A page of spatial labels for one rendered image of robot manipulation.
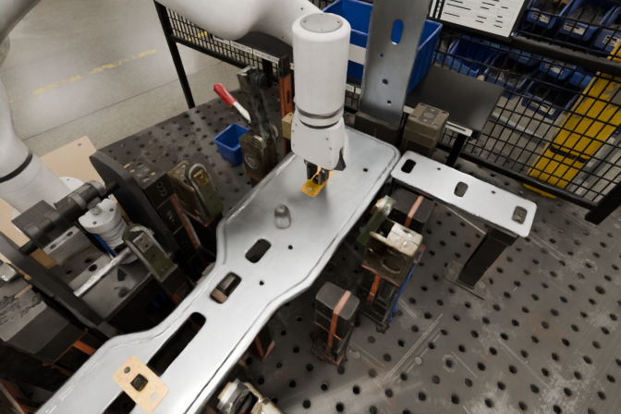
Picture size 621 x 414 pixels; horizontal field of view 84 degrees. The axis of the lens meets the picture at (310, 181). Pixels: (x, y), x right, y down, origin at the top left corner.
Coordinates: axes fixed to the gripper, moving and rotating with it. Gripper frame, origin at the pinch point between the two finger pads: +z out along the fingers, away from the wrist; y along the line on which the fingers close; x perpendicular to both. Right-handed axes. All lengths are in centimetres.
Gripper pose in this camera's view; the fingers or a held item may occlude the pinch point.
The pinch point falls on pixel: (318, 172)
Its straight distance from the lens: 73.0
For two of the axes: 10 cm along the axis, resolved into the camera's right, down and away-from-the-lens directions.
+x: 5.6, -6.3, 5.4
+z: 0.0, 6.5, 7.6
